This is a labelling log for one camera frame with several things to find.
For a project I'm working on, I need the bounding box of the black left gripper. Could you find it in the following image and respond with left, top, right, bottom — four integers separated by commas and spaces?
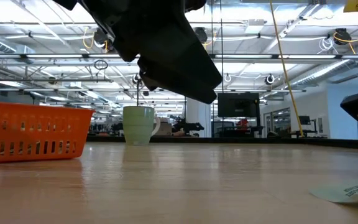
78, 0, 224, 105

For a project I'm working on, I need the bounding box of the orange plastic slotted basket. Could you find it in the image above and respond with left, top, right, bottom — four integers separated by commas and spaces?
0, 100, 96, 164

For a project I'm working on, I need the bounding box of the green stevia sweetener packet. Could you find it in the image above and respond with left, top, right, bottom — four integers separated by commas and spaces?
308, 181, 358, 206

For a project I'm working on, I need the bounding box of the beige cardboard box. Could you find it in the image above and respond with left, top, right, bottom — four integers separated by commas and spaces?
156, 117, 173, 136

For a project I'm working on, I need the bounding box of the white square building column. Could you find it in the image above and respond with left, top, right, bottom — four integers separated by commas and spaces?
186, 95, 212, 138

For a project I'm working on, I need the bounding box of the green ceramic mug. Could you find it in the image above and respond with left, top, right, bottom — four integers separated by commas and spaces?
122, 106, 161, 146

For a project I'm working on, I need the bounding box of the large black monitor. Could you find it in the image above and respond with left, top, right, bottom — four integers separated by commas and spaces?
218, 92, 260, 118

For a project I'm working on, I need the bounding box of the black hanging cable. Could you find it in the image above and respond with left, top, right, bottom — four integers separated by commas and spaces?
219, 0, 225, 138
211, 0, 215, 138

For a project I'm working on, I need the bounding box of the large black cord reel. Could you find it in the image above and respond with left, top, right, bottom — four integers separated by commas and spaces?
193, 27, 209, 45
93, 27, 113, 54
334, 27, 352, 46

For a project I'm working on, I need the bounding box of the black coiled cable loop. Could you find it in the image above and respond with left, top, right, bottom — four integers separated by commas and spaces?
93, 59, 109, 71

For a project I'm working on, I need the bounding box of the yellow hanging cable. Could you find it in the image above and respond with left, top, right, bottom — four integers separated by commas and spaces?
268, 0, 305, 138

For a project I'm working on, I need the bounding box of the black aluminium table frame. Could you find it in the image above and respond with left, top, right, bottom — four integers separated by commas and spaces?
85, 134, 358, 151

